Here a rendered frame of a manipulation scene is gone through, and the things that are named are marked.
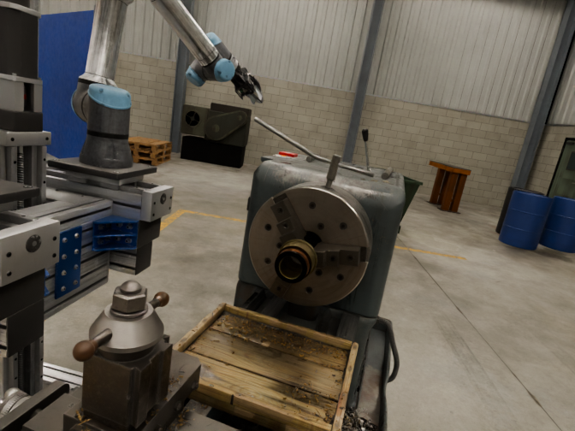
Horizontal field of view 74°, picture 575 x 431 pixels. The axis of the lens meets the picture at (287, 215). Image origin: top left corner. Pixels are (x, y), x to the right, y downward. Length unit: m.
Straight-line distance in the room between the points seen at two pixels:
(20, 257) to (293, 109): 10.37
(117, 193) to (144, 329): 0.82
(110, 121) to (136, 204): 0.25
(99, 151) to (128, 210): 0.19
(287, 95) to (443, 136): 4.46
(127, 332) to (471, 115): 11.69
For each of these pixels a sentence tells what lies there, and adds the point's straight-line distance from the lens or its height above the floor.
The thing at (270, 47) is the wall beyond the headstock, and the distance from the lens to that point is 11.21.
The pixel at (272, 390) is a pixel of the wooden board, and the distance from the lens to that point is 0.81.
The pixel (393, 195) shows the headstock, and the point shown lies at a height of 1.23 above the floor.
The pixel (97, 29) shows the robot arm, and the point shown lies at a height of 1.55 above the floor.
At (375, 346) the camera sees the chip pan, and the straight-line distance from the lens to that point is 1.73.
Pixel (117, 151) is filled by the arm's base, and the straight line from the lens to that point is 1.26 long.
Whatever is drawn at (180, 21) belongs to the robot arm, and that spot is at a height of 1.62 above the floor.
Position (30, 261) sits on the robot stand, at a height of 1.05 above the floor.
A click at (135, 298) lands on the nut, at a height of 1.17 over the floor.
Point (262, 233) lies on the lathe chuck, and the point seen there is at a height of 1.09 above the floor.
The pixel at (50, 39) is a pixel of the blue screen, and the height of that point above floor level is 1.95.
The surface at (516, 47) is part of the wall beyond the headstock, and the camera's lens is 12.56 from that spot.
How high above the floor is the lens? 1.38
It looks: 14 degrees down
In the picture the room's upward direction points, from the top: 10 degrees clockwise
